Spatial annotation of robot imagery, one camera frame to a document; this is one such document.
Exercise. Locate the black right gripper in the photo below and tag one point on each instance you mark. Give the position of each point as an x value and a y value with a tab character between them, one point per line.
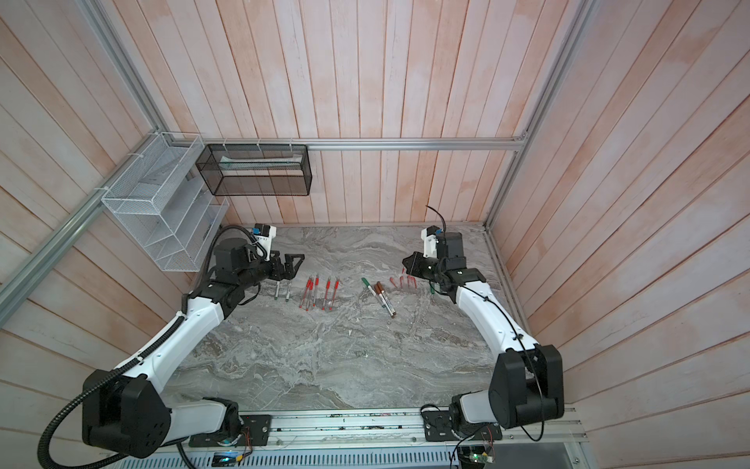
414	269

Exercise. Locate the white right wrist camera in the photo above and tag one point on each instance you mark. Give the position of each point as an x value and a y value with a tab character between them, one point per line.
430	241

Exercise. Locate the left aluminium wall rail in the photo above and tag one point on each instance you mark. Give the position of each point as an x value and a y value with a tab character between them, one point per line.
32	272

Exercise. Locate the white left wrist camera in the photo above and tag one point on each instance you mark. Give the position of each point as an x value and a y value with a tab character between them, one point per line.
264	235

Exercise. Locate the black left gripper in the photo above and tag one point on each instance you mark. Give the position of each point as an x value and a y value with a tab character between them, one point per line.
290	272

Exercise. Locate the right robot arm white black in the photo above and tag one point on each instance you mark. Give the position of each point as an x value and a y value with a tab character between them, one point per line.
527	385

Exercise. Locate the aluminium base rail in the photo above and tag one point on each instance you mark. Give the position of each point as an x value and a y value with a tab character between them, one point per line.
390	428

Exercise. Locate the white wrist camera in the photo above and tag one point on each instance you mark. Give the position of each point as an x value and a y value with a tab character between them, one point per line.
264	235
430	241

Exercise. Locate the black mesh wall basket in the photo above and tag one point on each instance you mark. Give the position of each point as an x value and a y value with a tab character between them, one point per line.
256	170

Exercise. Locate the right aluminium wall rail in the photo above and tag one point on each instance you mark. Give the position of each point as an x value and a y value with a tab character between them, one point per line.
546	64

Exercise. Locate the horizontal aluminium wall rail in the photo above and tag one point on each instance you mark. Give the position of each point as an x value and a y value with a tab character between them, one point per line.
380	144

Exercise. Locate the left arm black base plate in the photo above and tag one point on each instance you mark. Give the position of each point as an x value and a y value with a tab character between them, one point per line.
254	431

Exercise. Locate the white mesh wall shelf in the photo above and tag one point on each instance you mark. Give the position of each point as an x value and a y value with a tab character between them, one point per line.
164	203

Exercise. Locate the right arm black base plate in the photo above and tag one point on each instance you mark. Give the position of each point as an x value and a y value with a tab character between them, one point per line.
446	425

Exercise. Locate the red gel pen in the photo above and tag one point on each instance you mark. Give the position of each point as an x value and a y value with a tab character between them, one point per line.
334	294
304	299
325	300
315	285
310	294

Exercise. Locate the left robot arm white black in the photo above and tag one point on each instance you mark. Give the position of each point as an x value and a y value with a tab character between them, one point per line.
123	410

